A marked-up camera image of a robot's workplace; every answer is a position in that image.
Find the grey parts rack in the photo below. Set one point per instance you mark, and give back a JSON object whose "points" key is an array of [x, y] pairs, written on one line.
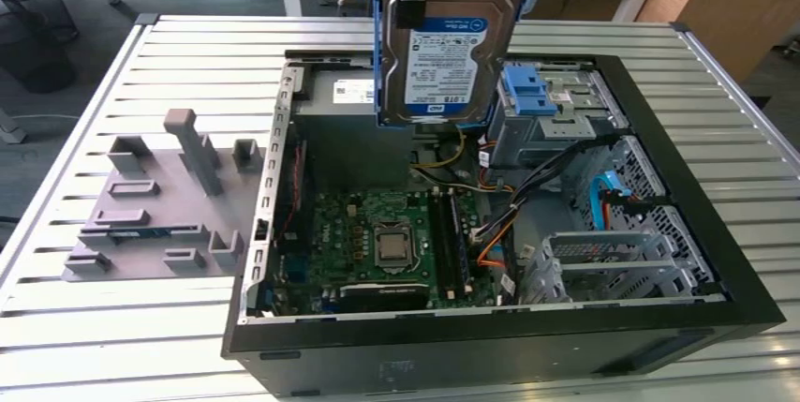
{"points": [[168, 214]]}

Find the grey power supply unit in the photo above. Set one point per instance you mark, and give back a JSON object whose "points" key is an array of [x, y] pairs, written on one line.
{"points": [[349, 153]]}

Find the blue plastic drive latch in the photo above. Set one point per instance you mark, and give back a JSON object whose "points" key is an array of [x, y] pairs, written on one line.
{"points": [[529, 88]]}

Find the black waste basket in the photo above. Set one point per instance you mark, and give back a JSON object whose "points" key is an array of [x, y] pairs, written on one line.
{"points": [[37, 46]]}

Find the CPU socket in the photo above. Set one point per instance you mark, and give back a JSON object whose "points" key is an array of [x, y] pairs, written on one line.
{"points": [[376, 247]]}

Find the black RAM slot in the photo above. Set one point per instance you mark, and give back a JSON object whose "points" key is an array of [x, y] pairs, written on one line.
{"points": [[444, 242]]}

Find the black graphics card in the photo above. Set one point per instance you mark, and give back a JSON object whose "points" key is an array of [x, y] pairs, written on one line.
{"points": [[384, 296]]}

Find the black PC case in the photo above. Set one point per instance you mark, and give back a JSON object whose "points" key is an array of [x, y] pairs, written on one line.
{"points": [[437, 355]]}

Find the spare RAM stick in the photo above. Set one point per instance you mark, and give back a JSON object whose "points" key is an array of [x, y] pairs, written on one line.
{"points": [[137, 233]]}

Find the metal disk bay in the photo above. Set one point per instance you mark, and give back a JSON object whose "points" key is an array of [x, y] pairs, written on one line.
{"points": [[600, 238]]}

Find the green motherboard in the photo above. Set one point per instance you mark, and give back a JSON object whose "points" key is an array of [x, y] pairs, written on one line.
{"points": [[349, 214]]}

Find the hard disk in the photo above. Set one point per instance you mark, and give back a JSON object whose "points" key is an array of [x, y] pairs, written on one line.
{"points": [[449, 60]]}

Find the silver CPU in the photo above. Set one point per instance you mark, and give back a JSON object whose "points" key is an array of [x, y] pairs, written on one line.
{"points": [[393, 246]]}

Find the metal optical drive cage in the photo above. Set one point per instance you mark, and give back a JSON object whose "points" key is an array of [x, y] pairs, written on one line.
{"points": [[562, 128]]}

